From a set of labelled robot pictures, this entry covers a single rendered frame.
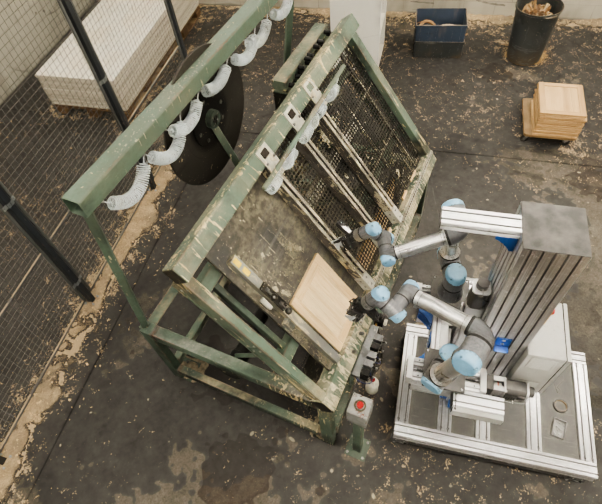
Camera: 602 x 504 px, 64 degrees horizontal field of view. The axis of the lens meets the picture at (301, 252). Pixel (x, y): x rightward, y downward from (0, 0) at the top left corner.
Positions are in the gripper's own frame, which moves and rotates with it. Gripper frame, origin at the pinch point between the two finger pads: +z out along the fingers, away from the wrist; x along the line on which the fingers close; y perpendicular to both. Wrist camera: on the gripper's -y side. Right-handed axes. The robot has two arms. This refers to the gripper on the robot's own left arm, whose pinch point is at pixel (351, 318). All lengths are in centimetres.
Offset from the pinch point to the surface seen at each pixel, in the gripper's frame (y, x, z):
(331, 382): -14.4, 19.5, 43.2
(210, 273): 75, 5, 7
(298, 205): 46, -53, 1
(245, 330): 48, 23, 13
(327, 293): 6.2, -25.7, 29.9
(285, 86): 80, -129, -6
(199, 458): 23, 63, 166
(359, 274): -10, -47, 28
